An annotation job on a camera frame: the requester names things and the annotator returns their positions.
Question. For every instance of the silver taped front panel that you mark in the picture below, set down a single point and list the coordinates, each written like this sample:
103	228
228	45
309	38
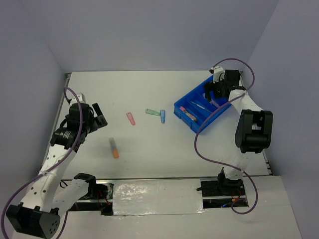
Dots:
157	197

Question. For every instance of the blue divided plastic tray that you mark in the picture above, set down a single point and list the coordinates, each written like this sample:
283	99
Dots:
197	95

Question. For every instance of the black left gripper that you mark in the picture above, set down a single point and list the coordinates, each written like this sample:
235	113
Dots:
100	121

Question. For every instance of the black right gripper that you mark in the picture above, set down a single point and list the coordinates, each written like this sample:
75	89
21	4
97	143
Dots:
210	86

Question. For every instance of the thin ballpoint pen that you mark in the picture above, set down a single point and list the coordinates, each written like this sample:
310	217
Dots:
201	107

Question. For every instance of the blue correction tape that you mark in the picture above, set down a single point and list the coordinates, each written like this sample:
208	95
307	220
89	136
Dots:
162	116

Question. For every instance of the pink correction tape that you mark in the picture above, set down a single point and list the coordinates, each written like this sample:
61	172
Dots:
131	118

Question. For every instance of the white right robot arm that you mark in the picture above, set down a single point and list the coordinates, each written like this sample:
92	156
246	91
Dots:
254	128

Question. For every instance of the green correction tape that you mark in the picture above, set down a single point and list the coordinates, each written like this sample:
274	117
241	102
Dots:
152	112

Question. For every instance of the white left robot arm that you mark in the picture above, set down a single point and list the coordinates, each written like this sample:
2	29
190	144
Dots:
39	212

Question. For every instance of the purple pink highlighter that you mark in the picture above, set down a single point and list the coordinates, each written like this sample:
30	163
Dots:
215	103

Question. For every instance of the orange highlighter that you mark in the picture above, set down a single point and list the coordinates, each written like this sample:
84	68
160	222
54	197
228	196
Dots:
113	147

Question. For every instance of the orange pink marker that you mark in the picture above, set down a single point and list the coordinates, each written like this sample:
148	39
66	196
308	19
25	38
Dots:
192	117

